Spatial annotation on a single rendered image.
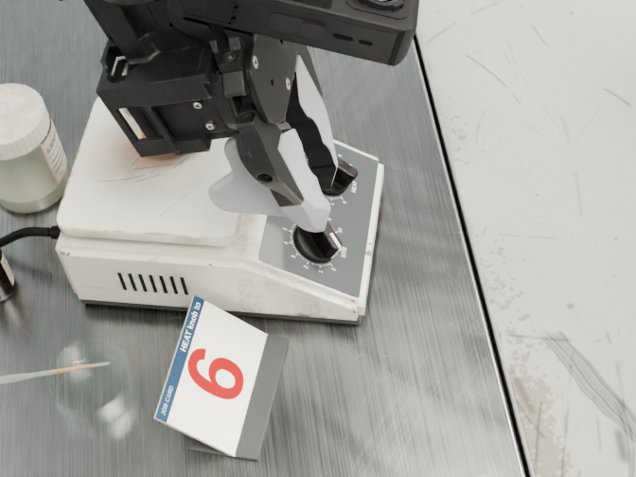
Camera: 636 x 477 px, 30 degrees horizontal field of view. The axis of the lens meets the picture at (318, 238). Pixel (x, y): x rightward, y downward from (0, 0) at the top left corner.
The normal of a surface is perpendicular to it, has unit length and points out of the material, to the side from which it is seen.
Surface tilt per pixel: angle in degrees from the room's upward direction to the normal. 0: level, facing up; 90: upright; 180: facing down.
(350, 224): 30
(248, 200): 86
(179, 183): 0
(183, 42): 90
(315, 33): 88
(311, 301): 90
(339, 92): 0
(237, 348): 40
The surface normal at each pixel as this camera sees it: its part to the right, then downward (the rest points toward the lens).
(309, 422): -0.07, -0.59
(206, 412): 0.57, -0.37
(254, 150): -0.23, 0.59
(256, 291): -0.14, 0.80
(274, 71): 0.93, -0.09
